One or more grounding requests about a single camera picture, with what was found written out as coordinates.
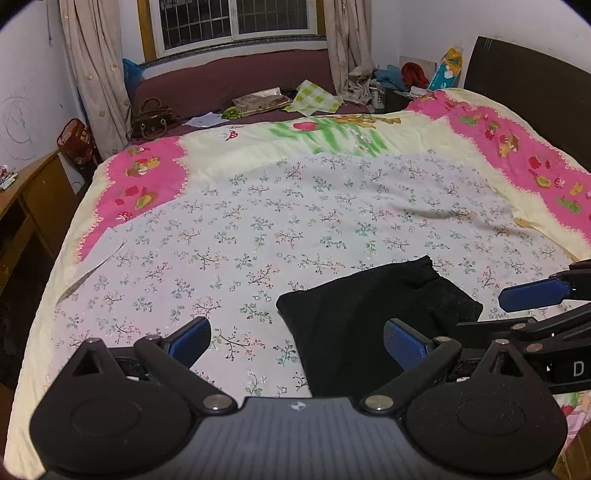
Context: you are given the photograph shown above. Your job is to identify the right beige curtain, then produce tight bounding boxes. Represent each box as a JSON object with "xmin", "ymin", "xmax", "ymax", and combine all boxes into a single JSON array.
[{"xmin": 322, "ymin": 0, "xmax": 375, "ymax": 105}]

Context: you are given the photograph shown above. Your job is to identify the left beige curtain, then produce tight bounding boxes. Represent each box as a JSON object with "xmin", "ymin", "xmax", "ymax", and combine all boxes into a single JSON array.
[{"xmin": 59, "ymin": 0, "xmax": 131, "ymax": 160}]

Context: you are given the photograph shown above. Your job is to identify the wooden side cabinet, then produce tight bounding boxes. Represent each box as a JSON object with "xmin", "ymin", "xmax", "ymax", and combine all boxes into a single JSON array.
[{"xmin": 1, "ymin": 152, "xmax": 80, "ymax": 390}]

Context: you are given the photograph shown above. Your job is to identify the beige curtain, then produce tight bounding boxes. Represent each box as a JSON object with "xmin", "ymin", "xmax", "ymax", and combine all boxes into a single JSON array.
[
  {"xmin": 59, "ymin": 0, "xmax": 131, "ymax": 160},
  {"xmin": 322, "ymin": 0, "xmax": 375, "ymax": 105}
]

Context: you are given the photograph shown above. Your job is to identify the red patterned bag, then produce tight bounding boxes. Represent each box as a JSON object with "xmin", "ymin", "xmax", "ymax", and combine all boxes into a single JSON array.
[{"xmin": 56, "ymin": 118, "xmax": 99, "ymax": 167}]

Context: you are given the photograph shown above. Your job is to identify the brown handbag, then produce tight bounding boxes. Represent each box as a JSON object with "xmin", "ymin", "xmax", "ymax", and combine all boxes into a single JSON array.
[{"xmin": 128, "ymin": 97, "xmax": 179, "ymax": 141}]

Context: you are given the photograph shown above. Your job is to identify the floral bed quilt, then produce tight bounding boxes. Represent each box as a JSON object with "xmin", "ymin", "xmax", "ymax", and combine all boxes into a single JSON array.
[{"xmin": 4, "ymin": 89, "xmax": 590, "ymax": 479}]

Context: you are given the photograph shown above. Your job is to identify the green checkered cloth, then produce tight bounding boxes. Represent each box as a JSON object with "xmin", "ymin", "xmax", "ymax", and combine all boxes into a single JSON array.
[{"xmin": 283, "ymin": 80, "xmax": 342, "ymax": 117}]

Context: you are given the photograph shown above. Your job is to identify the dark wooden headboard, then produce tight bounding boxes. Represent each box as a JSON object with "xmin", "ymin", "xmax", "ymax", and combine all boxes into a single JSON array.
[{"xmin": 464, "ymin": 36, "xmax": 590, "ymax": 169}]

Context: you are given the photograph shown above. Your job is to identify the patterned flat package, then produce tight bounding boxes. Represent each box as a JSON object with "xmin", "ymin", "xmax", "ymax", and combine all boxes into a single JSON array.
[{"xmin": 232, "ymin": 87, "xmax": 290, "ymax": 117}]

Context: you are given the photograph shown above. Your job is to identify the blue plastic bag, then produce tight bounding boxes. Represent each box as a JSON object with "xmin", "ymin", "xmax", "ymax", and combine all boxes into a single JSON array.
[{"xmin": 122, "ymin": 58, "xmax": 144, "ymax": 99}]

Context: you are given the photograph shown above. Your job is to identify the white paper sheet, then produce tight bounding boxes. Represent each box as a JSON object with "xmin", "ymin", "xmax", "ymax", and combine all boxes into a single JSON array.
[{"xmin": 183, "ymin": 112, "xmax": 228, "ymax": 129}]

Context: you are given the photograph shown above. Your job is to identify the black pants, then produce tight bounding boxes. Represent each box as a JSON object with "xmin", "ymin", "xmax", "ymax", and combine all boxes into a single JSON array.
[{"xmin": 276, "ymin": 256, "xmax": 484, "ymax": 401}]

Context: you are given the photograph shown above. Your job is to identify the red cloth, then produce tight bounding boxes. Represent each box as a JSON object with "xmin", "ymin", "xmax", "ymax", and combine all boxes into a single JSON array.
[{"xmin": 401, "ymin": 62, "xmax": 430, "ymax": 89}]

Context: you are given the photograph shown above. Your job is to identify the barred window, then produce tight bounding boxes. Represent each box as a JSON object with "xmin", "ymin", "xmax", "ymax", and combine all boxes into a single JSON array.
[{"xmin": 136, "ymin": 0, "xmax": 325, "ymax": 62}]

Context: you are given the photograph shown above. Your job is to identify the blue cloth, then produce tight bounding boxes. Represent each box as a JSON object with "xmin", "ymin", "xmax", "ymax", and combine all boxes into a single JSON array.
[{"xmin": 374, "ymin": 65, "xmax": 409, "ymax": 92}]

